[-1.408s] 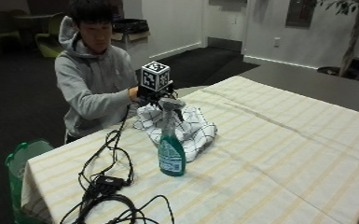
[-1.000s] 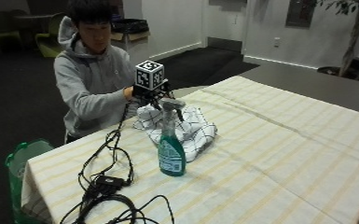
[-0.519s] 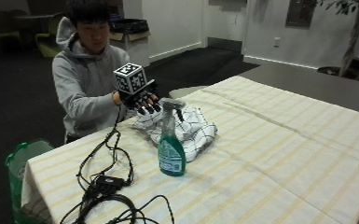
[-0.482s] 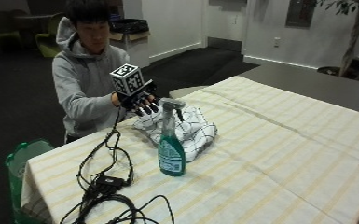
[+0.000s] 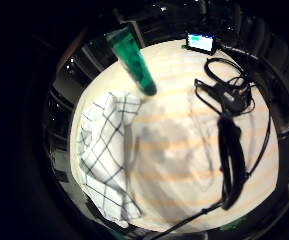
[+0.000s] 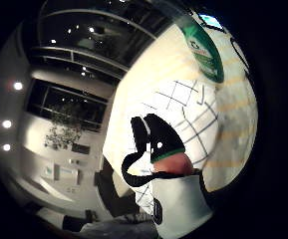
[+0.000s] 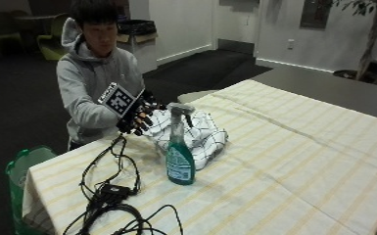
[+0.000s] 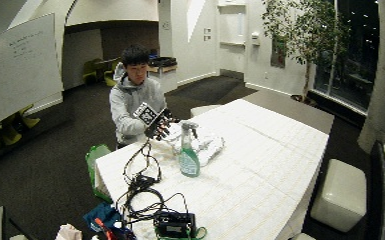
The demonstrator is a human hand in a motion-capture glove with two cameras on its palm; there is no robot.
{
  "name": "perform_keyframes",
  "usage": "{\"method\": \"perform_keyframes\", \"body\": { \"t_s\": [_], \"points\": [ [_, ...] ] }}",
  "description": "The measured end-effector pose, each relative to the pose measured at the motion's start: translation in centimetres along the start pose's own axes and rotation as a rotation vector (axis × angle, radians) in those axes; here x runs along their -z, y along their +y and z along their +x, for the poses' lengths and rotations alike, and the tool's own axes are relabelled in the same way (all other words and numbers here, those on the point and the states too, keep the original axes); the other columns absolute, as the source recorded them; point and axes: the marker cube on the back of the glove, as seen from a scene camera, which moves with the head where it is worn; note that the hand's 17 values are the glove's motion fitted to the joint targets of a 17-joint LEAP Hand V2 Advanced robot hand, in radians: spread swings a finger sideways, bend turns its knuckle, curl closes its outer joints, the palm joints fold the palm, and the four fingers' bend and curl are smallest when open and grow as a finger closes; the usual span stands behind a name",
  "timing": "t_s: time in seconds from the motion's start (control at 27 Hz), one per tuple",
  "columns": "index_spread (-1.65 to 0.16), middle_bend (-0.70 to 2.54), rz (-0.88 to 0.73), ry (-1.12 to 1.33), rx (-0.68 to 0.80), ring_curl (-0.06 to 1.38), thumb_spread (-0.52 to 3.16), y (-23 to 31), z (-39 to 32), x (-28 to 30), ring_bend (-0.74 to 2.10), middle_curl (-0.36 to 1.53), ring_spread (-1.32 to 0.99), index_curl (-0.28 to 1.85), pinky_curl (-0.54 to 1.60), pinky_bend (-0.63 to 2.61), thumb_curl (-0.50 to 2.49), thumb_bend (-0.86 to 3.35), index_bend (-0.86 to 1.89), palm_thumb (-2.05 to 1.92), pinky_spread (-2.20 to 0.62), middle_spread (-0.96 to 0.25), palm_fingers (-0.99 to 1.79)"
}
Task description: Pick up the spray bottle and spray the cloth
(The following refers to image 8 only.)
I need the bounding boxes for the white tablecloth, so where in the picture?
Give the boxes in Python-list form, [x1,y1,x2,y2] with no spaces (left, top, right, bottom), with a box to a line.
[93,98,331,240]

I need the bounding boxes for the white tissue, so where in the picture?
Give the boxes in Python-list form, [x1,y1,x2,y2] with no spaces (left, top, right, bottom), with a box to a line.
[54,223,85,240]

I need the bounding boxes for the white whiteboard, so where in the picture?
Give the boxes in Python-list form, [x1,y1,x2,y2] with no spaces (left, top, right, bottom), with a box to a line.
[0,12,65,134]

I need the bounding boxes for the white cube stool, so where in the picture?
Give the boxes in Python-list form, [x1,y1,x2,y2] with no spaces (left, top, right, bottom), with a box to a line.
[310,158,368,234]

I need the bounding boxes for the black cables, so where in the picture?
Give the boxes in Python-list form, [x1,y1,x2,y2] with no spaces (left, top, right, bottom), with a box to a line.
[114,139,190,228]

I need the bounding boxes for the black electronic device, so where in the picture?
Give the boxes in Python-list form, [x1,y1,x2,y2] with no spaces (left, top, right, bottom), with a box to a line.
[153,210,199,239]

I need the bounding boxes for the white marker cube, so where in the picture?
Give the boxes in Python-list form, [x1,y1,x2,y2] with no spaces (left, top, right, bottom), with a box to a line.
[133,101,169,127]

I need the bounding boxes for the green chair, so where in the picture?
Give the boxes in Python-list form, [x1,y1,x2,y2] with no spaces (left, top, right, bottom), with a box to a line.
[85,143,115,204]

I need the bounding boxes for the yellow-green chair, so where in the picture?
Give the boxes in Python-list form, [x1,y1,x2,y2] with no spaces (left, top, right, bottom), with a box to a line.
[0,103,43,155]
[82,57,122,88]

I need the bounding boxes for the blue bag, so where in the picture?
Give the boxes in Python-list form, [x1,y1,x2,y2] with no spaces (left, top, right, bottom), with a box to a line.
[82,201,127,234]

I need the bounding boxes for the indoor tree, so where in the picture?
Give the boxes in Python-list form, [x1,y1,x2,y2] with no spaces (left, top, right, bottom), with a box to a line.
[260,0,354,104]

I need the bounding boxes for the green spray bottle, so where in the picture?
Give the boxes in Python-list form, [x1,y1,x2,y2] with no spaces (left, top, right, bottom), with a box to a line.
[178,121,202,178]

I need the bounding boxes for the white cloth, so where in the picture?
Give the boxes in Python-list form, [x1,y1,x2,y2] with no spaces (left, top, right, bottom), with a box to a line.
[167,125,227,168]

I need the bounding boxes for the the person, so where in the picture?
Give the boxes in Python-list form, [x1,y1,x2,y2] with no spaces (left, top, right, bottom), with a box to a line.
[109,44,175,150]

